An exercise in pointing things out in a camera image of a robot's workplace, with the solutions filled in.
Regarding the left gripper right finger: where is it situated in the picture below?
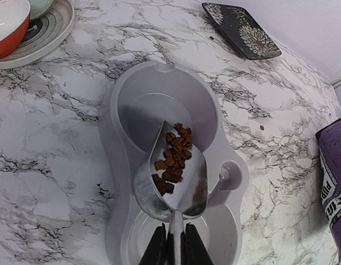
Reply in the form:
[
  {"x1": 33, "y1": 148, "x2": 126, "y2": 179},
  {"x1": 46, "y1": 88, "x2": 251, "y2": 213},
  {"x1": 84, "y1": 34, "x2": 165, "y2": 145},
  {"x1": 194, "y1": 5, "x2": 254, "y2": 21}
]
[{"x1": 185, "y1": 224, "x2": 214, "y2": 265}]

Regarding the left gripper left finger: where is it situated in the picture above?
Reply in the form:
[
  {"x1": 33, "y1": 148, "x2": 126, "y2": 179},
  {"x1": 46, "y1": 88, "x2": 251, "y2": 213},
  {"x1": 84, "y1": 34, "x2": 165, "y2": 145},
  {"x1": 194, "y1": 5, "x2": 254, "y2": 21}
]
[{"x1": 139, "y1": 224, "x2": 167, "y2": 265}]

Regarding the metal food scoop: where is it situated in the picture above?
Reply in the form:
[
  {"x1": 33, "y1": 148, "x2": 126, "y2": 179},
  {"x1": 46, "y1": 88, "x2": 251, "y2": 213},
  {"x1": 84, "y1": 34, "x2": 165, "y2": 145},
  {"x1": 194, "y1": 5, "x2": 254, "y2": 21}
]
[{"x1": 134, "y1": 121, "x2": 207, "y2": 264}]

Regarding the grey double pet bowl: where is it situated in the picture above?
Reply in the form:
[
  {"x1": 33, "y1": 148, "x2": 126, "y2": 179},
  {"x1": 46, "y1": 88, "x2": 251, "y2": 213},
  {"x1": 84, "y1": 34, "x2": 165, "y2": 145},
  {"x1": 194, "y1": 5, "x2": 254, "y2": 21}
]
[{"x1": 99, "y1": 62, "x2": 249, "y2": 264}]

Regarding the purple pet food bag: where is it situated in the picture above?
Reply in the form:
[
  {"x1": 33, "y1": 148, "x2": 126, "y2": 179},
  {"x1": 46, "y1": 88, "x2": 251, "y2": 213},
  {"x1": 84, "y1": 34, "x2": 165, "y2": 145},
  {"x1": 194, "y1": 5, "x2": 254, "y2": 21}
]
[{"x1": 316, "y1": 118, "x2": 341, "y2": 264}]

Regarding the brown pet food kibble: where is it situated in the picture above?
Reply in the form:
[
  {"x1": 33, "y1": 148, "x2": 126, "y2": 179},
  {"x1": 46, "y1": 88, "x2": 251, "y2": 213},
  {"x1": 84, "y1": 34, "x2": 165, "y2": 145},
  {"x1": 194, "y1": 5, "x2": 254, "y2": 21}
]
[{"x1": 152, "y1": 123, "x2": 193, "y2": 196}]

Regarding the black floral square plate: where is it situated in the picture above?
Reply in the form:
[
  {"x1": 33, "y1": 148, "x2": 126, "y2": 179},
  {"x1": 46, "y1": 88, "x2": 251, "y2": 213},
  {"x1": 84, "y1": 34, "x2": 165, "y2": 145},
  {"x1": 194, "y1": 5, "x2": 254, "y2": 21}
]
[{"x1": 202, "y1": 2, "x2": 281, "y2": 60}]

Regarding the grey round plate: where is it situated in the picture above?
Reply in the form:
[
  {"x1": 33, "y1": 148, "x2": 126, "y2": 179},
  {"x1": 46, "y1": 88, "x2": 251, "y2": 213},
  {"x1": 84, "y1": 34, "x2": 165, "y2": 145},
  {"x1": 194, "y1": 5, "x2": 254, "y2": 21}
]
[{"x1": 0, "y1": 1, "x2": 74, "y2": 69}]

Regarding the pale green ceramic bowl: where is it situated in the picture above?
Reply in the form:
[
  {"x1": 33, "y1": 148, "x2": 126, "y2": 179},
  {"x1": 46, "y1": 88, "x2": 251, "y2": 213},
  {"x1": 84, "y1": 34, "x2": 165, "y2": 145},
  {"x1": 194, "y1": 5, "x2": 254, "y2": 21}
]
[{"x1": 29, "y1": 0, "x2": 53, "y2": 20}]

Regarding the red and white bowl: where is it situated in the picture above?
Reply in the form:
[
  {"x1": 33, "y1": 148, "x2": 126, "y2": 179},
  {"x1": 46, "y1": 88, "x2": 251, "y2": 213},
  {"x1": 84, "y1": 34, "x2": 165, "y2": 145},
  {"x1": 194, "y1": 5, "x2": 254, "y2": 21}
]
[{"x1": 0, "y1": 0, "x2": 31, "y2": 58}]

